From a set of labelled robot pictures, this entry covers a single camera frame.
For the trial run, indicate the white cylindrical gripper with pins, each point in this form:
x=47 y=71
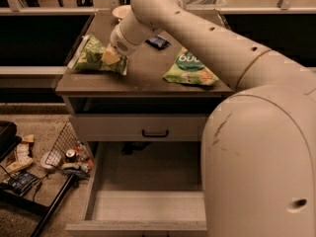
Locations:
x=118 y=42

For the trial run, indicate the green jalapeno chip bag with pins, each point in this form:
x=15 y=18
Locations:
x=88 y=56

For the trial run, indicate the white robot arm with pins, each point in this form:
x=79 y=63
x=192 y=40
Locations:
x=258 y=150

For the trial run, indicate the closed upper drawer front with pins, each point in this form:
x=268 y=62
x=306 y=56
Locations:
x=128 y=127

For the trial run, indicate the green round-logo snack bag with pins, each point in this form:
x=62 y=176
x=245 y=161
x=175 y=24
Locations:
x=187 y=69

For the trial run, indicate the open bottom drawer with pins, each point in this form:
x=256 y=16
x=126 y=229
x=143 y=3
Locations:
x=153 y=192

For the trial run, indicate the white ceramic bowl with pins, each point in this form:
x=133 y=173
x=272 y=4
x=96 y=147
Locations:
x=121 y=11

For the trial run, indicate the small dark blue packet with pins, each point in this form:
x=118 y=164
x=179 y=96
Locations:
x=158 y=42

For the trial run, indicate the soda can in basket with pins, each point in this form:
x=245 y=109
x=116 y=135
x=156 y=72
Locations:
x=70 y=155

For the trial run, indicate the white round lid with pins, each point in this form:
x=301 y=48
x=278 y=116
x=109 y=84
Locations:
x=50 y=160

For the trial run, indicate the white snack package on floor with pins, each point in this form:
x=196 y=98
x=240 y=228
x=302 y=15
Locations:
x=22 y=155

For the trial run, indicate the dark blue packet on floor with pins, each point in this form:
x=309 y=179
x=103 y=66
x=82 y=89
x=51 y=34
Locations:
x=19 y=183

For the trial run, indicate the black drawer handle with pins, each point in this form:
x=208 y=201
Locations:
x=160 y=134

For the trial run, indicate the black wire basket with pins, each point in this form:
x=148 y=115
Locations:
x=67 y=139

